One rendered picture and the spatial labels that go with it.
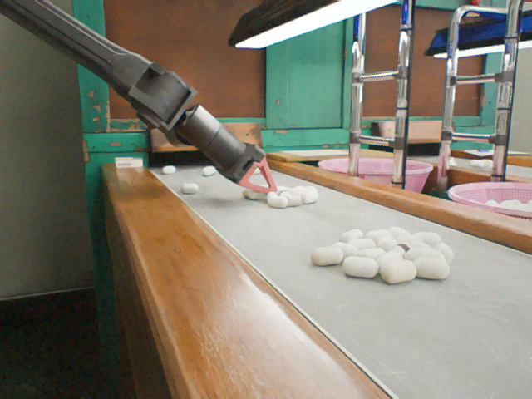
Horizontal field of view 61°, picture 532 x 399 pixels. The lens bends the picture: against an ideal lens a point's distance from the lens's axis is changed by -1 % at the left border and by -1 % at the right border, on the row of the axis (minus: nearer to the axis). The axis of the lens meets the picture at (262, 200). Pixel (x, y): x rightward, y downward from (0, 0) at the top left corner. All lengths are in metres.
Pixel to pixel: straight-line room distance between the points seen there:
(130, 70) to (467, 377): 0.60
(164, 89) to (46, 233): 1.49
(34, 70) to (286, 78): 1.11
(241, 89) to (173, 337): 1.06
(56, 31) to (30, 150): 1.33
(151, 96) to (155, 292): 0.42
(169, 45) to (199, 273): 0.94
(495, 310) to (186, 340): 0.25
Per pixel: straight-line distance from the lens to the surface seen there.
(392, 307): 0.40
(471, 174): 1.09
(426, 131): 1.55
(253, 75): 1.31
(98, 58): 0.75
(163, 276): 0.39
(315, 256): 0.47
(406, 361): 0.33
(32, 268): 2.18
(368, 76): 0.92
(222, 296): 0.34
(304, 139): 1.36
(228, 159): 0.75
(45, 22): 0.79
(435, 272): 0.46
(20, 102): 2.08
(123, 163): 1.11
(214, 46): 1.29
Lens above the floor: 0.90
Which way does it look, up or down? 11 degrees down
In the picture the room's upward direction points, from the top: straight up
